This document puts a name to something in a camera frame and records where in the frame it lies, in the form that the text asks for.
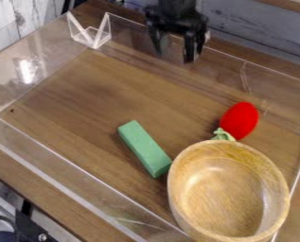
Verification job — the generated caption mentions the green rectangular block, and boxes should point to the green rectangular block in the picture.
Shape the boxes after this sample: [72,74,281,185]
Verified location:
[118,120,172,178]

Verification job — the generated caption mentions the black cable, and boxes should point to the black cable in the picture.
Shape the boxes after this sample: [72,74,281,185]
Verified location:
[0,215,16,242]

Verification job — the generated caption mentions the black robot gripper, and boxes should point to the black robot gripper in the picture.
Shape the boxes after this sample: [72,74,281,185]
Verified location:
[144,0,207,63]

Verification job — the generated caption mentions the wooden bowl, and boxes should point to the wooden bowl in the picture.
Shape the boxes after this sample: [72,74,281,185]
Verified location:
[167,140,289,242]

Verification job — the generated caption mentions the clear acrylic corner bracket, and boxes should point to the clear acrylic corner bracket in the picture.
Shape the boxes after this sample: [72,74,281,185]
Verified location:
[65,12,111,49]

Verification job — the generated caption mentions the black metal table clamp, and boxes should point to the black metal table clamp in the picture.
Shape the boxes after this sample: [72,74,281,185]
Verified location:
[15,211,57,242]

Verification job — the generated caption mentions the red plush strawberry toy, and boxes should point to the red plush strawberry toy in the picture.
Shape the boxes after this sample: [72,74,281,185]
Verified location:
[213,102,258,141]

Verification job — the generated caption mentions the clear acrylic tray walls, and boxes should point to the clear acrylic tray walls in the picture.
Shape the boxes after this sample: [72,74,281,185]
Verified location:
[0,13,300,242]

